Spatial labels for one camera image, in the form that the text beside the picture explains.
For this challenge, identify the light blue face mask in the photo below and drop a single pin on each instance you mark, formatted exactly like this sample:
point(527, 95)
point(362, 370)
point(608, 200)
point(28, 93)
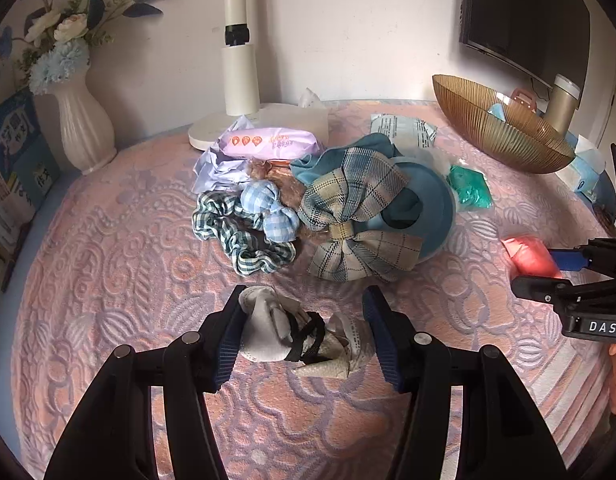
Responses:
point(498, 111)

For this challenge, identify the gold thermos bottle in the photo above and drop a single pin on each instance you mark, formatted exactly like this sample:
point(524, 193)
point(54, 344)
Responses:
point(560, 105)

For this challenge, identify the pink embossed tablecloth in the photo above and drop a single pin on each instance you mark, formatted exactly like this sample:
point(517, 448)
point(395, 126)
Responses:
point(138, 285)

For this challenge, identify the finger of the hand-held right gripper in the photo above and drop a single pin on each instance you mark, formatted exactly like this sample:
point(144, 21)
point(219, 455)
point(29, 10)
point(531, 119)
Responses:
point(542, 290)
point(567, 259)

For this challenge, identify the lavender crumpled cloth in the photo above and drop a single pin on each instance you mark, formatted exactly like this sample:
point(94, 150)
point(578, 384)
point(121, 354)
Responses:
point(218, 172)

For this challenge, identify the blue and white tissue packet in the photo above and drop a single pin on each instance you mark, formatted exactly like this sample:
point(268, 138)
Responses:
point(585, 165)

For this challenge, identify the black television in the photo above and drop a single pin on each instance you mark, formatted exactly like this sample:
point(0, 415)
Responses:
point(517, 15)

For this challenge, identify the blue and white artificial flowers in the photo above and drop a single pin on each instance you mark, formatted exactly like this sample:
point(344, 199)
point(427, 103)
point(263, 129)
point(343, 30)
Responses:
point(63, 30)

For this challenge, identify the blue plastic cup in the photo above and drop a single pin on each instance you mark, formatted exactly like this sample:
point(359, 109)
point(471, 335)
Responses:
point(435, 205)

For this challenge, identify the clear face mask package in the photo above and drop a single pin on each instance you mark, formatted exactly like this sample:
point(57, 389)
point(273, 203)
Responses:
point(400, 127)

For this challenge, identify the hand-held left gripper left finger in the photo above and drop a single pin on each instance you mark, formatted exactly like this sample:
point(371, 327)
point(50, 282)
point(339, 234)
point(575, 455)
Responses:
point(228, 341)

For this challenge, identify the white desk lamp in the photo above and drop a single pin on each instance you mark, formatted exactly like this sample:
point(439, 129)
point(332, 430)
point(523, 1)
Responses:
point(240, 80)

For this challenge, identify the red pouch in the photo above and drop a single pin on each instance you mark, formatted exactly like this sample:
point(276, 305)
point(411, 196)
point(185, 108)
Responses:
point(530, 257)

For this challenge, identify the grey sock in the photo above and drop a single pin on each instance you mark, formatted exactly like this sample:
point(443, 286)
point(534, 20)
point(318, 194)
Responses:
point(260, 325)

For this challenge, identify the blue gingham bow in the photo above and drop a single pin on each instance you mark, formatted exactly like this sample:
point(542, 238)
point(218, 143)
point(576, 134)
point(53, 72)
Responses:
point(273, 210)

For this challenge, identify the white ribbed vase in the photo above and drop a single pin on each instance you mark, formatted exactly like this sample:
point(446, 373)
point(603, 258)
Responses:
point(85, 125)

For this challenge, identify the green plaid scrunchie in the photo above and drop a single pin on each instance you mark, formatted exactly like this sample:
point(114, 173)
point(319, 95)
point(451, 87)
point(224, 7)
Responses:
point(213, 215)

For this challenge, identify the black hair band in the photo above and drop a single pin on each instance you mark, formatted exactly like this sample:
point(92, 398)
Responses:
point(314, 335)

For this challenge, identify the pink wet wipes pack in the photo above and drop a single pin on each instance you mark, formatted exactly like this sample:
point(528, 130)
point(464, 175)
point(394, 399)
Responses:
point(270, 142)

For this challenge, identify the green packet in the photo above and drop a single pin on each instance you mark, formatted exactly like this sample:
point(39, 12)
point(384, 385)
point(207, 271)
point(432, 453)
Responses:
point(468, 187)

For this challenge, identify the beige lace sock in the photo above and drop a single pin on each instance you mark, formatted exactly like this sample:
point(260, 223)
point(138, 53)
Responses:
point(338, 355)

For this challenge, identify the golden ribbed bowl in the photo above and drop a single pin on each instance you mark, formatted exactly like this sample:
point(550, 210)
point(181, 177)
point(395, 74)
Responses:
point(487, 132)

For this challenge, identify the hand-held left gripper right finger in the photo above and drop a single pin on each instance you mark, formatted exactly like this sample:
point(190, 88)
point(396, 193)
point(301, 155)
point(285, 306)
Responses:
point(382, 340)

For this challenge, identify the teal cloth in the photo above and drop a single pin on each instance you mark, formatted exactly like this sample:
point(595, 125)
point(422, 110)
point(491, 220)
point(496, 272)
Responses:
point(338, 157)

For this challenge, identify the large plaid bow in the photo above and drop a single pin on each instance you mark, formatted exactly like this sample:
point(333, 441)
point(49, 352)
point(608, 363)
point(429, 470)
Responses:
point(348, 195)

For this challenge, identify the white tissue box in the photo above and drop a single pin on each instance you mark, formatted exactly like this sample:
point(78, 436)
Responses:
point(298, 117)

